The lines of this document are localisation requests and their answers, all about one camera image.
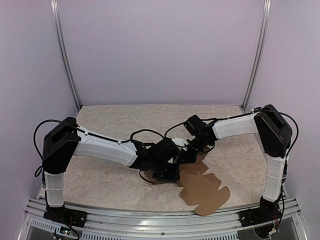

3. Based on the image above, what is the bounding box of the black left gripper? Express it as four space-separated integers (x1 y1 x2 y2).
150 159 181 183

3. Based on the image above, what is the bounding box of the brown cardboard box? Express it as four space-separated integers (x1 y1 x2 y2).
142 152 231 216

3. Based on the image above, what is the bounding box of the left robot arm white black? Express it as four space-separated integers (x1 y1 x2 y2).
42 117 180 223

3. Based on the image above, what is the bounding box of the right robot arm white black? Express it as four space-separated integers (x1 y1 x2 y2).
179 104 293 222

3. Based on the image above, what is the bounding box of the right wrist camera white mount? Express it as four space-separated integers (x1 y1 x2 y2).
169 137 189 150

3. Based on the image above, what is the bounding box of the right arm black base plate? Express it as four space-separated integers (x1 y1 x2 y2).
238 207 281 227

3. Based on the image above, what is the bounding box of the front aluminium frame rail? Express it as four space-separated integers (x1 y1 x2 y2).
23 197 307 240

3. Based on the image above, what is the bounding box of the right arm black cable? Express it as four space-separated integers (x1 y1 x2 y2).
164 109 300 223

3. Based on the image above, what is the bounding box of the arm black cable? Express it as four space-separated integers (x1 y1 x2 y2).
33 119 166 185
164 109 300 223

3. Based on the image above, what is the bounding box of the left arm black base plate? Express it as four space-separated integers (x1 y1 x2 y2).
43 205 88 228

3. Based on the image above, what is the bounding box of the right aluminium frame post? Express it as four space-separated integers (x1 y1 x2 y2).
241 0 272 110

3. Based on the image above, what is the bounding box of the aluminium frame post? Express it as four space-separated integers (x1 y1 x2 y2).
50 0 82 111
241 0 272 110

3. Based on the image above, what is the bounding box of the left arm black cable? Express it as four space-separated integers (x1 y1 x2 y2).
33 119 166 185

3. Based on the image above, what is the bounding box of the left aluminium frame post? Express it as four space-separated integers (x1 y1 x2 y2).
50 0 82 111

